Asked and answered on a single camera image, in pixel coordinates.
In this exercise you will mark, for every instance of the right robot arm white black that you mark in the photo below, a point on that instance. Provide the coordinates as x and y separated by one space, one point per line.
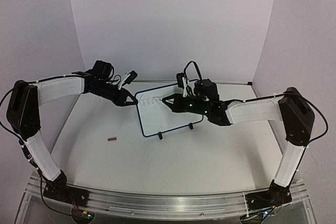
295 112

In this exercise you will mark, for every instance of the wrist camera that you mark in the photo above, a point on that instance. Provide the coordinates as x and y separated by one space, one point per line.
127 79
182 82

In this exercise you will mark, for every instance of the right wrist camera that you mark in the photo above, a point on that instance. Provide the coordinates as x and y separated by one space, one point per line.
182 82

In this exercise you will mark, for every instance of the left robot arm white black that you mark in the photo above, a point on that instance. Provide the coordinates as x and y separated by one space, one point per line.
23 116

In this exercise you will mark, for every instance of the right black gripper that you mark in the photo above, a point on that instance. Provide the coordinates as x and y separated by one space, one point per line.
177 103

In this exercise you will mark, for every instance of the black wire whiteboard stand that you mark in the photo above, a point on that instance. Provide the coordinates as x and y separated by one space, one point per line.
190 126

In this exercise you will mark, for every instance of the blue framed small whiteboard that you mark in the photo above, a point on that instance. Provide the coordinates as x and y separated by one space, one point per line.
156 117

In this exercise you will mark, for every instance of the aluminium front rail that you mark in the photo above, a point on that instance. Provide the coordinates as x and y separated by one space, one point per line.
102 206

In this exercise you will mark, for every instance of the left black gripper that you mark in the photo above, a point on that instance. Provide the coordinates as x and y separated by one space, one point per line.
121 99

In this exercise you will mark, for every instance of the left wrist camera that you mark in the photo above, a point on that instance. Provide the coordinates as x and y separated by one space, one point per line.
127 79

